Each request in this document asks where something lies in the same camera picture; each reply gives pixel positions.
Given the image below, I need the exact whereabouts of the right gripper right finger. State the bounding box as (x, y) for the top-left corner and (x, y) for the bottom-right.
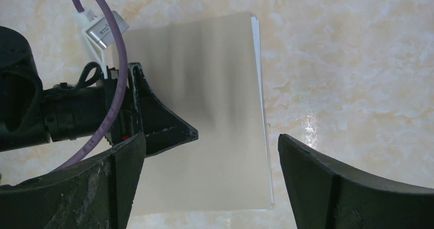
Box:
(278, 134), (433, 228)

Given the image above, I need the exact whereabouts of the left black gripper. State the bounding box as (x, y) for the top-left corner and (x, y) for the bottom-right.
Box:
(40, 63), (199, 157)

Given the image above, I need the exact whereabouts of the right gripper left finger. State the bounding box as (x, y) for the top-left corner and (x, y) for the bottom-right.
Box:
(1, 133), (146, 228)

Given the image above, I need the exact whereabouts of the beige file folder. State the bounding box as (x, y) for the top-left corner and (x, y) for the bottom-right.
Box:
(123, 12), (270, 216)

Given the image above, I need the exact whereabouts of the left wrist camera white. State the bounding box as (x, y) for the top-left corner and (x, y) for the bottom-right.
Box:
(75, 8), (115, 79)

